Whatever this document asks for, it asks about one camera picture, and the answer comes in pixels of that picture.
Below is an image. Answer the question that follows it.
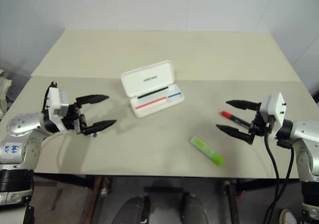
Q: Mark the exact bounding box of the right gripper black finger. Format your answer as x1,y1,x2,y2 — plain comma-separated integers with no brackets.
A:
225,99,262,112
215,124,257,145

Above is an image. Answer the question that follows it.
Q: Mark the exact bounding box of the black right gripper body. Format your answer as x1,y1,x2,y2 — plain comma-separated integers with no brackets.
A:
248,109,277,138

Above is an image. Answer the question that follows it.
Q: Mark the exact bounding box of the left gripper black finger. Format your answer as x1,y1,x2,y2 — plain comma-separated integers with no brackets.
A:
83,119,118,136
75,94,110,109

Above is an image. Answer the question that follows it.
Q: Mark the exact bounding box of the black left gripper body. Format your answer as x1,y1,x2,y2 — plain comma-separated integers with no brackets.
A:
61,102,88,136

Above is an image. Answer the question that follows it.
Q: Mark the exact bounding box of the black marker with red cap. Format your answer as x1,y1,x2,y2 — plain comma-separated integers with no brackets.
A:
220,111,253,129

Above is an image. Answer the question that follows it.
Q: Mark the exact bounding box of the green highlighter pen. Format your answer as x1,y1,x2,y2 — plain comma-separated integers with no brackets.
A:
190,136,225,167

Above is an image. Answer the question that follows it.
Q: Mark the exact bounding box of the white hard pencil case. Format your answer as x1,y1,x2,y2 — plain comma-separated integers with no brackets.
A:
120,60,185,118

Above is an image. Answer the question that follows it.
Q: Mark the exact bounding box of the thin red pen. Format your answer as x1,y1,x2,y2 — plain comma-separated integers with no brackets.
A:
136,97,167,110

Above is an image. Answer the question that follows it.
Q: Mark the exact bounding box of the thin black pen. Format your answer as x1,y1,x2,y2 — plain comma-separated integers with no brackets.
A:
137,86,168,99

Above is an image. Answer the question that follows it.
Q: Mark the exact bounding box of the grey crumpled cloth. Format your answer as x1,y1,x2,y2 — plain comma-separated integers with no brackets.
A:
0,68,13,117

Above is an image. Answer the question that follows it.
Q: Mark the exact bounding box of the black flat crossbar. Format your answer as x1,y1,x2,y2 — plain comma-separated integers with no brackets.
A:
144,186,184,194

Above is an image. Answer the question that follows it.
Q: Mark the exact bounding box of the dark grey rounded shape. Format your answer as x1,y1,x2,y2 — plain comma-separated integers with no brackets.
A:
117,196,151,224

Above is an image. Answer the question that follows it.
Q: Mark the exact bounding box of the white sneaker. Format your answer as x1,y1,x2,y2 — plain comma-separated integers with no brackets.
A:
279,208,300,224

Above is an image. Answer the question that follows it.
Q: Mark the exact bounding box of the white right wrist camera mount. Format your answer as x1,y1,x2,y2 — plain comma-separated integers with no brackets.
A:
259,92,287,125

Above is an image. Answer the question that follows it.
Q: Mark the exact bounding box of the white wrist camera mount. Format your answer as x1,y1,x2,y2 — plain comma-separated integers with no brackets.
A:
259,92,287,125
45,81,70,133

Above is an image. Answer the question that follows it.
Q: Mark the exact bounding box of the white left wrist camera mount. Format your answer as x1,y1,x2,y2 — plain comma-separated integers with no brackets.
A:
45,81,70,133

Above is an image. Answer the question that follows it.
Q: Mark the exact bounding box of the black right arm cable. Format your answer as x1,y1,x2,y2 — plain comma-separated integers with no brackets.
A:
263,120,296,224

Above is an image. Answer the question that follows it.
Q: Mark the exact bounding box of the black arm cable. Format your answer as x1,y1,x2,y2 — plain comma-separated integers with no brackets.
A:
41,81,58,115
263,120,296,224

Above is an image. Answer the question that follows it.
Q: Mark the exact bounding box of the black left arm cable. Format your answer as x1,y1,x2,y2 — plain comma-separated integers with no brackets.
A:
41,81,58,115

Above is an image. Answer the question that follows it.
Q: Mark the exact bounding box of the black metal table frame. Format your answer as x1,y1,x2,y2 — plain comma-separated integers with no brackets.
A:
33,173,302,224

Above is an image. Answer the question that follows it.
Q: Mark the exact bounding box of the black upright bracket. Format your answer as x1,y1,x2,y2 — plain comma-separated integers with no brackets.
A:
23,205,35,224

